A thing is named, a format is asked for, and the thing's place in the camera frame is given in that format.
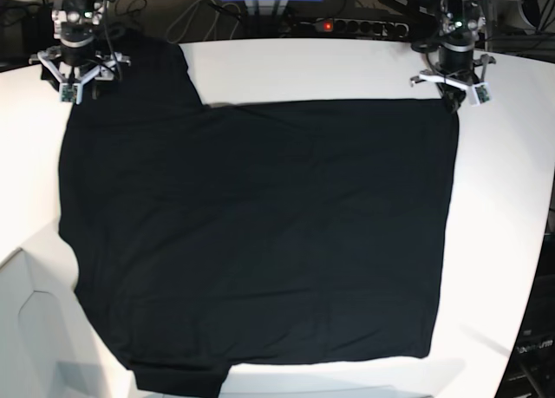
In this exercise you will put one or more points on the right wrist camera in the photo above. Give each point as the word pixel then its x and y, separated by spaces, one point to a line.
pixel 71 92

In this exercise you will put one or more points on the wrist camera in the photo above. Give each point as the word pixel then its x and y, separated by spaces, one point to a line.
pixel 71 92
pixel 479 94

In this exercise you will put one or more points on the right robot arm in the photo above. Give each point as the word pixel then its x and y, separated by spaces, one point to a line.
pixel 80 22

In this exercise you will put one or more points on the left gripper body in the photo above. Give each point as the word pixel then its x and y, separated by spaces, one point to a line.
pixel 450 65

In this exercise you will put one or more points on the black power strip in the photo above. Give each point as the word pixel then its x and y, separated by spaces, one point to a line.
pixel 351 29

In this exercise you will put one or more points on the black T-shirt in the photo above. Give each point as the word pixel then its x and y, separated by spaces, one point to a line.
pixel 286 233

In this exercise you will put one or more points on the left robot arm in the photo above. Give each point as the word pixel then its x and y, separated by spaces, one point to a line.
pixel 459 22

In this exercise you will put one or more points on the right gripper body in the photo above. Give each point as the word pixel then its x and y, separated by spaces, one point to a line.
pixel 84 68

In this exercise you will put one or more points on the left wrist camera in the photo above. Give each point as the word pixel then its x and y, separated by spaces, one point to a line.
pixel 479 94

